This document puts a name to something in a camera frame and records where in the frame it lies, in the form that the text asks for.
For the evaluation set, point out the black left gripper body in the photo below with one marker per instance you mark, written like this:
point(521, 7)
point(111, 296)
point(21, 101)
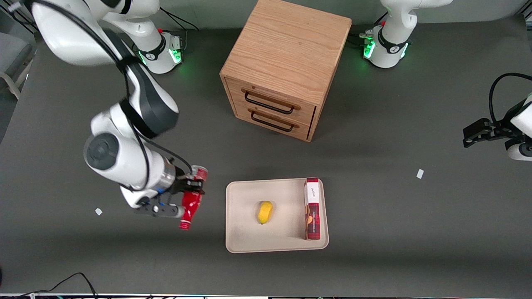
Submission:
point(500, 127)

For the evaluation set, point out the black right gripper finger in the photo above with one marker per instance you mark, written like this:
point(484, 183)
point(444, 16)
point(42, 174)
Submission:
point(198, 180)
point(194, 192)

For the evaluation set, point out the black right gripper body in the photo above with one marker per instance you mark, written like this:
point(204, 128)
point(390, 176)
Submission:
point(182, 183)

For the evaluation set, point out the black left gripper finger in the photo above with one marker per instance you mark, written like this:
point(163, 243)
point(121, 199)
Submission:
point(476, 141)
point(478, 126)

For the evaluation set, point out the red coke bottle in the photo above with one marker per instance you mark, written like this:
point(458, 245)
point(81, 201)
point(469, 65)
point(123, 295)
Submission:
point(191, 205)

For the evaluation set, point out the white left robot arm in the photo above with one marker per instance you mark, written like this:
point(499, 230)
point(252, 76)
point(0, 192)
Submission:
point(392, 45)

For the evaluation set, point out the beige plastic tray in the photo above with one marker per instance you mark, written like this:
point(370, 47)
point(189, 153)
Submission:
point(282, 232)

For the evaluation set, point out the yellow lemon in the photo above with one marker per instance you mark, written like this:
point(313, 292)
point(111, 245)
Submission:
point(265, 212)

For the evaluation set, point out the red snack box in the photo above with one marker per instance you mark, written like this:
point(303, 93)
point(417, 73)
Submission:
point(312, 211)

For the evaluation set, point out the wooden drawer cabinet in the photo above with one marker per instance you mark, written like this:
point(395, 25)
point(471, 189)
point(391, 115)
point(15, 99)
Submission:
point(286, 54)

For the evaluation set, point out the grey chair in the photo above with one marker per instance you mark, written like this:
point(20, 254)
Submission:
point(12, 54)

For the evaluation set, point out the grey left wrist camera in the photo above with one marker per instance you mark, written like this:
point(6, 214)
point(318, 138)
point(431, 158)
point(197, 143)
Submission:
point(519, 150)

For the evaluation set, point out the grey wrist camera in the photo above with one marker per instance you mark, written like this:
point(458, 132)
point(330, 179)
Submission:
point(164, 211)
point(519, 150)

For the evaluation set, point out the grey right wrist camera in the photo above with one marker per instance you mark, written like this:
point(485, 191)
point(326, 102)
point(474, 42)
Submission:
point(164, 211)

